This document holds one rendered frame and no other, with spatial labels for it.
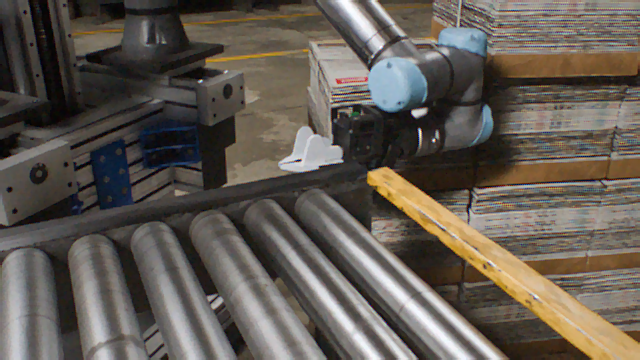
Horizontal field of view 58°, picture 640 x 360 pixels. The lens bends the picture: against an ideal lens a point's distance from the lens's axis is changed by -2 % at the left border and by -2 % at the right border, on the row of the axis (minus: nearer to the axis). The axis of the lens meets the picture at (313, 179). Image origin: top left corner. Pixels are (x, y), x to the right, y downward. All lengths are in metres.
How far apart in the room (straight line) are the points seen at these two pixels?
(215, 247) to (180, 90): 0.73
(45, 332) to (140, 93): 0.91
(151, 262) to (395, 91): 0.40
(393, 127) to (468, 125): 0.13
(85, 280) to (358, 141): 0.44
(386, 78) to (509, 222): 0.56
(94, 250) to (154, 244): 0.06
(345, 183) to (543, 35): 0.53
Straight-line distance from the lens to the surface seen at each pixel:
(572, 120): 1.24
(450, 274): 1.29
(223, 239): 0.61
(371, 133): 0.85
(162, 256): 0.59
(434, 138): 0.91
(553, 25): 1.12
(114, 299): 0.55
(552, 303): 0.52
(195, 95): 1.27
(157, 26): 1.34
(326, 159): 0.84
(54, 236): 0.66
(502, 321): 1.42
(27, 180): 0.97
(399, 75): 0.79
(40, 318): 0.55
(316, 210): 0.67
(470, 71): 0.91
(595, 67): 1.18
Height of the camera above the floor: 1.11
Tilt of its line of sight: 25 degrees down
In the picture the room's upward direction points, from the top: straight up
